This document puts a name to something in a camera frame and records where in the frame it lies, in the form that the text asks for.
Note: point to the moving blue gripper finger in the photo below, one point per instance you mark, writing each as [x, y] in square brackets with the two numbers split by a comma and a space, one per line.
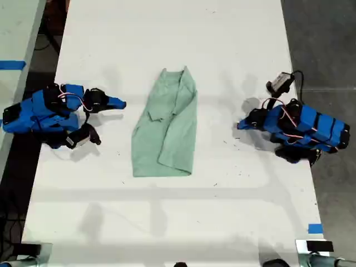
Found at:
[250, 127]
[114, 106]

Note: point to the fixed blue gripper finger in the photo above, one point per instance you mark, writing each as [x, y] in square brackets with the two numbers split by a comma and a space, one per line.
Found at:
[116, 100]
[244, 122]

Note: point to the pale green T-shirt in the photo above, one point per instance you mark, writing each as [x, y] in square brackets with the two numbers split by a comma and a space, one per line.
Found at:
[167, 125]

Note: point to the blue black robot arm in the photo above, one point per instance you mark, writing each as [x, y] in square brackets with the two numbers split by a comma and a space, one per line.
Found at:
[25, 116]
[320, 125]

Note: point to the long blue tape strip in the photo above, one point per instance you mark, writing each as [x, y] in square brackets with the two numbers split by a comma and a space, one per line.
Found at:
[12, 64]

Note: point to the white side table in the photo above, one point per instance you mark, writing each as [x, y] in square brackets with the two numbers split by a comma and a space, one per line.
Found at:
[14, 27]

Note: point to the short blue tape strip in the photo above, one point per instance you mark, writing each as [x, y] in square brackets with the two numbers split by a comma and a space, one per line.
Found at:
[315, 228]

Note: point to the white plate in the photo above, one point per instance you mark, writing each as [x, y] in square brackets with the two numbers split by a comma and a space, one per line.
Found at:
[300, 246]

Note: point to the small black box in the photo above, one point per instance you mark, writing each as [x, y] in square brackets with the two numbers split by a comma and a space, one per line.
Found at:
[320, 246]
[30, 249]

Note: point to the large black round object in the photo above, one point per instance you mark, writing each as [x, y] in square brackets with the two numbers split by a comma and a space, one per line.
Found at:
[274, 263]

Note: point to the small black round object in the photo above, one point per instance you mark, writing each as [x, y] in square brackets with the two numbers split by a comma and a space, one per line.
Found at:
[180, 264]

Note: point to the black camera stalk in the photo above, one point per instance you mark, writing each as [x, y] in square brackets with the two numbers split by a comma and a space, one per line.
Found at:
[279, 97]
[85, 119]

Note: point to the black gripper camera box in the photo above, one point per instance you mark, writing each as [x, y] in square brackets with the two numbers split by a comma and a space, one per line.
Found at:
[79, 139]
[281, 82]

